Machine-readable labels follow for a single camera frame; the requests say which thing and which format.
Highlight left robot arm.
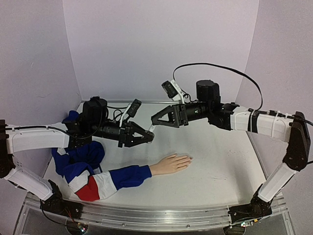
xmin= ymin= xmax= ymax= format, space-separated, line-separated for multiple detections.
xmin=0 ymin=96 xmax=154 ymax=214

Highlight aluminium rail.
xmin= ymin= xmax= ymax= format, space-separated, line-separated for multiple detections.
xmin=26 ymin=193 xmax=288 ymax=232
xmin=80 ymin=99 xmax=237 ymax=106

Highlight aluminium front rail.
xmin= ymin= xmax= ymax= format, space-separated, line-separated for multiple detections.
xmin=26 ymin=193 xmax=288 ymax=232

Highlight mannequin hand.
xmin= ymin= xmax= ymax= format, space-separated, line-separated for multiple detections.
xmin=149 ymin=154 xmax=193 ymax=176

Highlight aluminium back rail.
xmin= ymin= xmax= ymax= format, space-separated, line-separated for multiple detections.
xmin=80 ymin=99 xmax=237 ymax=106

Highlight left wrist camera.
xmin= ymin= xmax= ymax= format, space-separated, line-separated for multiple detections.
xmin=119 ymin=99 xmax=142 ymax=127

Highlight blue white red jacket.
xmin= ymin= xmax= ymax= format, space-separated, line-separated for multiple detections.
xmin=51 ymin=110 xmax=153 ymax=203

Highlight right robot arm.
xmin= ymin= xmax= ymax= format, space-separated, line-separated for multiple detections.
xmin=150 ymin=80 xmax=311 ymax=222

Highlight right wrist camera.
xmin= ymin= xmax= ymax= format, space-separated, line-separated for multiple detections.
xmin=161 ymin=79 xmax=188 ymax=104

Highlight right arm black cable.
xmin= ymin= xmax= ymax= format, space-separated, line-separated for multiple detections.
xmin=172 ymin=63 xmax=264 ymax=112

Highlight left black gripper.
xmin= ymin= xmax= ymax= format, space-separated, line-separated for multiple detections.
xmin=91 ymin=120 xmax=154 ymax=148

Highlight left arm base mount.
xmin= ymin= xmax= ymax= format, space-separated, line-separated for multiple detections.
xmin=41 ymin=192 xmax=83 ymax=219

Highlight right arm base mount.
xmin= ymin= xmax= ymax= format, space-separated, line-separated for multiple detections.
xmin=228 ymin=191 xmax=273 ymax=225

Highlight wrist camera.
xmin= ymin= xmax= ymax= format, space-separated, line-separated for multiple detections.
xmin=119 ymin=99 xmax=142 ymax=127
xmin=161 ymin=79 xmax=188 ymax=104

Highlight white nail polish cap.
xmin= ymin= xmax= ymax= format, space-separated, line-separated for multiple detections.
xmin=149 ymin=124 xmax=156 ymax=133

